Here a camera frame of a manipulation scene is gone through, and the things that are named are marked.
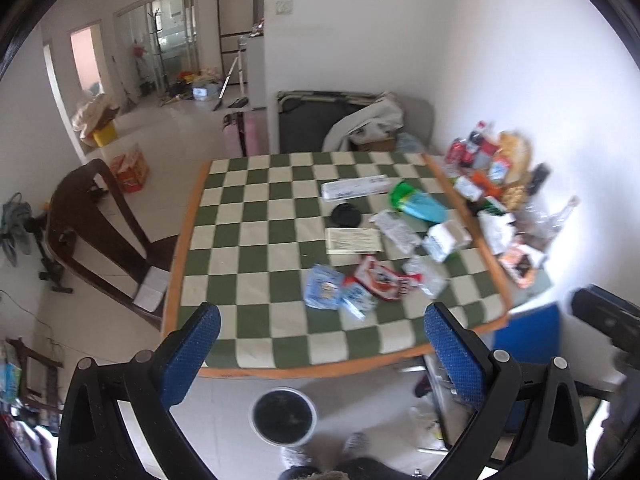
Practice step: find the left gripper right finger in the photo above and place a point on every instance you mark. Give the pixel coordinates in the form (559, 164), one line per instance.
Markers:
(550, 443)

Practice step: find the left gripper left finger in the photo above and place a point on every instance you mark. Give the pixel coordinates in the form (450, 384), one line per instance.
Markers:
(94, 442)

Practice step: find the blue white snack packet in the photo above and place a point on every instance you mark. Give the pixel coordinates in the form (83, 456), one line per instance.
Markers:
(323, 288)

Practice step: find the long white toothpaste box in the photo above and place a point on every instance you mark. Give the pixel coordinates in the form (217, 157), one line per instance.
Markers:
(346, 189)

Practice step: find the white round trash bin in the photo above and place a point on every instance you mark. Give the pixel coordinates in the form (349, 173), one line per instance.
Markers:
(284, 417)

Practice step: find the blue plastic stool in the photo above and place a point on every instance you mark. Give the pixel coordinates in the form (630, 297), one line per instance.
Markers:
(533, 336)

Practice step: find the orange snack packet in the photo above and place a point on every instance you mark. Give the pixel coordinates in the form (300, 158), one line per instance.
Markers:
(521, 262)

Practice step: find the person's dark fuzzy legs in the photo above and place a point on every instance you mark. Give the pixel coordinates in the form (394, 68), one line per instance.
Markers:
(362, 468)

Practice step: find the clear plastic blister pack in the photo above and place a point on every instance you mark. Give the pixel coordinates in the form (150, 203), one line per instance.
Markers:
(432, 282)

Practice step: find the right grey fluffy slipper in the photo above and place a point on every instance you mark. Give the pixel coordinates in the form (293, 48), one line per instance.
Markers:
(356, 446)

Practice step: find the grey fluffy slipper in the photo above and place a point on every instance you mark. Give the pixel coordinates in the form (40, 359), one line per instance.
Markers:
(356, 446)
(295, 457)

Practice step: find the red white snack wrapper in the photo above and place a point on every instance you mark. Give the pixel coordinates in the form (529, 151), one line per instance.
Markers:
(382, 281)

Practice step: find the left grey fluffy slipper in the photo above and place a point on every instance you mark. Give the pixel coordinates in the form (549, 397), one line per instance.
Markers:
(295, 457)

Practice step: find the cola bottle red cap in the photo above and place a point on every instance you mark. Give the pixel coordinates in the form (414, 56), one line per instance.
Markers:
(473, 143)

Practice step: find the red soda can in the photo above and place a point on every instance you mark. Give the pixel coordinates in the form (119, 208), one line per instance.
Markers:
(455, 152)

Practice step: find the grey floor fan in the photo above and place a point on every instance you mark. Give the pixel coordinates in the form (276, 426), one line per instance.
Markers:
(19, 229)

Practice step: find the dark wooden chair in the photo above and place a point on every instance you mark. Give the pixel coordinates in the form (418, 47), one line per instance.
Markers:
(73, 210)

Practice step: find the white printed paper leaflet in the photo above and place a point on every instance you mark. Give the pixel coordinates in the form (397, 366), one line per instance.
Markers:
(352, 241)

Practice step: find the green white checkered tablecloth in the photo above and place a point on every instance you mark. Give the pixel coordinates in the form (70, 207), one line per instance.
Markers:
(253, 229)

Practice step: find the red gift box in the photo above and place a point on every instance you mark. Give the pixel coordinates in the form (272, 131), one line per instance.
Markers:
(130, 170)

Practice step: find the black round lid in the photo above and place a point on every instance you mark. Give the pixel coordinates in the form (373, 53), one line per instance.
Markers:
(346, 215)

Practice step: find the white cloth on bed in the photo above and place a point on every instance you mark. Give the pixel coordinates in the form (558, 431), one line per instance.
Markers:
(375, 122)

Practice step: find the yellow bin with clothes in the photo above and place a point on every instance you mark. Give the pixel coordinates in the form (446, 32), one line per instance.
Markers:
(93, 115)

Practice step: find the pink suitcase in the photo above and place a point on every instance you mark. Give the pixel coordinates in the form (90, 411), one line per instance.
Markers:
(245, 133)

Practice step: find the black coat rack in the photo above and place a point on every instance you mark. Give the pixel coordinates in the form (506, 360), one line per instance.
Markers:
(157, 50)

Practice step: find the black folding bed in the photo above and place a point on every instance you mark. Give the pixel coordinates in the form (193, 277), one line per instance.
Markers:
(306, 117)

